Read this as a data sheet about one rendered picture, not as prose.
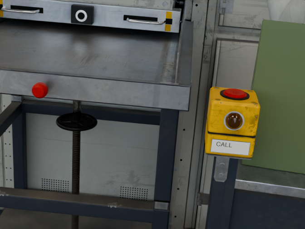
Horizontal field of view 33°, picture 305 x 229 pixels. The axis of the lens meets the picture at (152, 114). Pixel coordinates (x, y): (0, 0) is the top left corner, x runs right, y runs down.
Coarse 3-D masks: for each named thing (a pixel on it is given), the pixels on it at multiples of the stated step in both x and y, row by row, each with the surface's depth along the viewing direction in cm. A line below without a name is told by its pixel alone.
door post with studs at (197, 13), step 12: (192, 0) 169; (204, 0) 168; (192, 12) 170; (204, 12) 170; (204, 24) 171; (192, 60) 176; (192, 72) 177; (192, 84) 179; (192, 96) 180; (192, 108) 182; (192, 120) 184; (192, 132) 185; (180, 156) 189; (180, 168) 191; (180, 180) 193; (180, 192) 194; (180, 204) 196; (180, 216) 198; (180, 228) 200
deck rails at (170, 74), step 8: (184, 8) 153; (184, 24) 164; (176, 40) 143; (168, 48) 134; (176, 48) 135; (168, 56) 127; (176, 56) 127; (168, 64) 121; (176, 64) 121; (168, 72) 115; (176, 72) 107; (160, 80) 109; (168, 80) 109; (176, 80) 108
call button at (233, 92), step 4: (224, 92) 88; (228, 92) 87; (232, 92) 87; (236, 92) 87; (240, 92) 88; (244, 92) 88; (228, 96) 86; (232, 96) 86; (236, 96) 86; (240, 96) 86; (244, 96) 87
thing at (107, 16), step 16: (16, 0) 145; (32, 0) 145; (48, 0) 145; (16, 16) 147; (32, 16) 147; (48, 16) 146; (64, 16) 146; (96, 16) 145; (112, 16) 145; (128, 16) 144; (144, 16) 144; (176, 16) 143; (176, 32) 145
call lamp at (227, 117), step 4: (228, 112) 85; (232, 112) 85; (236, 112) 85; (224, 116) 85; (228, 116) 84; (232, 116) 84; (236, 116) 84; (240, 116) 84; (224, 120) 85; (228, 120) 84; (232, 120) 84; (236, 120) 84; (240, 120) 84; (224, 124) 85; (228, 124) 84; (232, 124) 84; (236, 124) 84; (240, 124) 84; (228, 128) 86; (232, 128) 85; (236, 128) 85
